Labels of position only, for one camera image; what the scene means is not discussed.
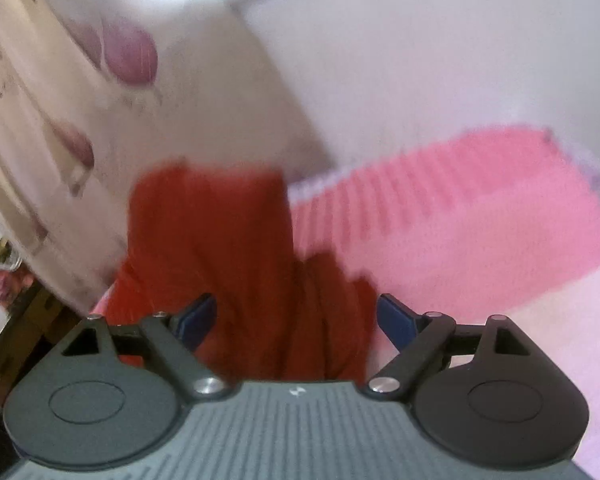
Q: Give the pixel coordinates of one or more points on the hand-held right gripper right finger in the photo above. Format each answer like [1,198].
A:
[395,322]

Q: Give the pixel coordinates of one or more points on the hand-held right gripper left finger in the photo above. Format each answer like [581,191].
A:
[198,320]

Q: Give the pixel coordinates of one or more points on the red jacket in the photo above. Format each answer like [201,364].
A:
[220,240]

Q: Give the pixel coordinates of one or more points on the pink striped bed sheet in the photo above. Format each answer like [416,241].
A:
[455,220]

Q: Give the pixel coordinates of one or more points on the pink floral cloth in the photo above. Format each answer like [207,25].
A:
[10,285]

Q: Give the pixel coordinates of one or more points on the tulip print curtain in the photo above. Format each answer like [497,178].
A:
[205,110]

